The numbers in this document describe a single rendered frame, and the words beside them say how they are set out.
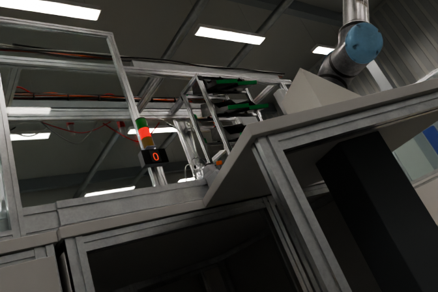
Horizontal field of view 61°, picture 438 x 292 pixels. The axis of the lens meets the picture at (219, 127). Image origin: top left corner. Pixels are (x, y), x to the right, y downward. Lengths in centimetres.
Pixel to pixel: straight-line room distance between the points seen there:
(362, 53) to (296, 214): 64
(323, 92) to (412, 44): 937
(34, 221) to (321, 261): 75
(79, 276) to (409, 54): 996
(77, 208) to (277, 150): 62
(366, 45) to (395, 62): 939
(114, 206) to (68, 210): 13
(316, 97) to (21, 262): 89
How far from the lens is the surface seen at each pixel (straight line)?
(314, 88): 116
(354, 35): 125
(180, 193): 130
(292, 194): 78
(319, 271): 76
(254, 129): 79
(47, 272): 103
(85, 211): 116
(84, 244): 105
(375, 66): 961
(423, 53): 1037
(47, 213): 115
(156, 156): 168
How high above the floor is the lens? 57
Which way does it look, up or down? 23 degrees up
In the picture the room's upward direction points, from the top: 23 degrees counter-clockwise
